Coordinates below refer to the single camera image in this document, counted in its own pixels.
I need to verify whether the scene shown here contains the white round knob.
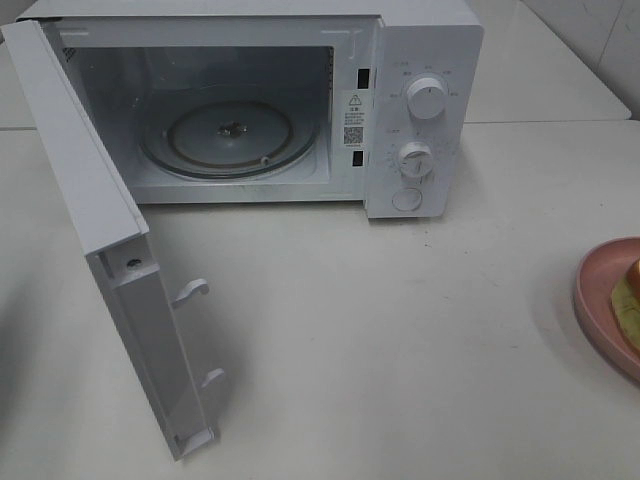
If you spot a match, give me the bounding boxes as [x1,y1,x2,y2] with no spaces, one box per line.
[397,142,434,179]
[406,73,449,120]

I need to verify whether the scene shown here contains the white microwave oven body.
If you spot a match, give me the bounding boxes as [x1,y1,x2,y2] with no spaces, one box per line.
[10,1,484,219]

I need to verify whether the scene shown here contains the pink round plate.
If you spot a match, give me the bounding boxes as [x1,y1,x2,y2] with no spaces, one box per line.
[573,237,639,383]

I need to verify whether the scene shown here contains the white bread sandwich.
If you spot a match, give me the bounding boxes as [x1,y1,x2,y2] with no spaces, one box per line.
[610,260,639,351]

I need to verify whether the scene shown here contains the white warning label sticker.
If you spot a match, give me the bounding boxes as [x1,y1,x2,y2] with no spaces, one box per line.
[339,90,370,148]

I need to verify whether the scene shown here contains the round white door button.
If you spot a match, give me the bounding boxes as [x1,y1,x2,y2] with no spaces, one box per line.
[392,188,423,212]

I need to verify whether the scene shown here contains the white microwave door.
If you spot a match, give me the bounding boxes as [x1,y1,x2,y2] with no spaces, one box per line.
[2,20,214,460]

